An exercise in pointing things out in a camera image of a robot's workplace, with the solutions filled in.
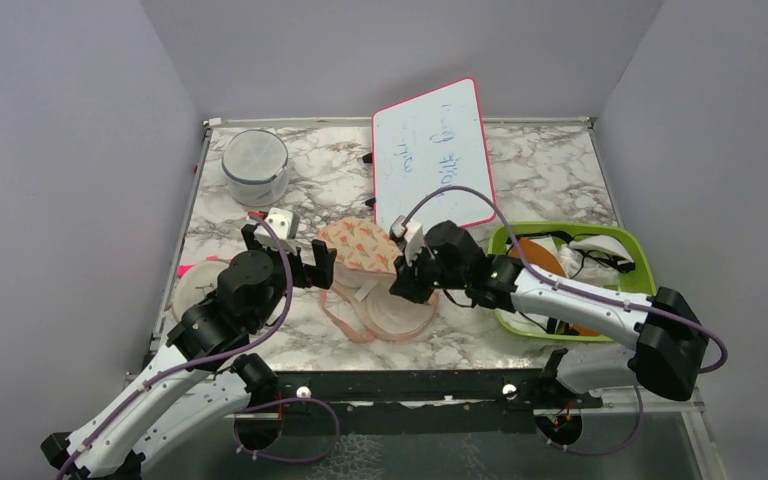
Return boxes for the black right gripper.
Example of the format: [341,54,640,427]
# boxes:
[390,242,469,305]

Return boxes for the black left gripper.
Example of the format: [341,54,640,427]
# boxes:
[247,224,336,330]

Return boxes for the floral mesh laundry bag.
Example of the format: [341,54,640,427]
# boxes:
[317,217,439,344]

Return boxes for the orange bra with black straps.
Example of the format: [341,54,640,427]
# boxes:
[496,236,615,343]

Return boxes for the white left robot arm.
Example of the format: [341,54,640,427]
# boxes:
[41,221,337,479]

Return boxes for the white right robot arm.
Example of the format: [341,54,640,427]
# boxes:
[389,219,710,407]

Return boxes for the beige cylindrical mesh laundry bag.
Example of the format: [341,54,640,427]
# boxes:
[169,264,229,321]

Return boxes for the white cylindrical mesh bag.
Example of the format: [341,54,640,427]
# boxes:
[221,129,289,207]

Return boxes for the white bra in tray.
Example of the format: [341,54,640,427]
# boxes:
[509,233,637,333]

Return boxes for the pink sticky note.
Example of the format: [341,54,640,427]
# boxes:
[175,255,229,278]

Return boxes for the pink framed whiteboard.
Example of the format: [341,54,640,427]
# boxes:
[371,77,496,230]

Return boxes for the green plastic tray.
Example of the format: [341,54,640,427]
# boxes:
[487,221,658,344]

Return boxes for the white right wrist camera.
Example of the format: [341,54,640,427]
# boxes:
[389,215,424,266]

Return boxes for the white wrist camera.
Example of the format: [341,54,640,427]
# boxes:
[389,215,424,266]
[254,207,299,250]

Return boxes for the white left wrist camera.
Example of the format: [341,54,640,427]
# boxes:
[254,207,299,250]

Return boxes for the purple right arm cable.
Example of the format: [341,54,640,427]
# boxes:
[400,185,730,376]

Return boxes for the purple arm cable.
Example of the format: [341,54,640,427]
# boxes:
[55,211,295,480]
[400,185,730,376]

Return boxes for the black mounting rail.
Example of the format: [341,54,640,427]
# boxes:
[211,360,604,437]

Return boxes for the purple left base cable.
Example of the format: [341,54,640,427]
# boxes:
[232,397,342,465]

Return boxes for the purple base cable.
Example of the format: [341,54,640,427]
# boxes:
[232,397,342,465]
[534,385,645,458]

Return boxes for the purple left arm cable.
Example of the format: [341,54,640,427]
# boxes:
[55,211,295,480]

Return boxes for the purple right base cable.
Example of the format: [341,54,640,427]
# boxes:
[534,385,645,458]

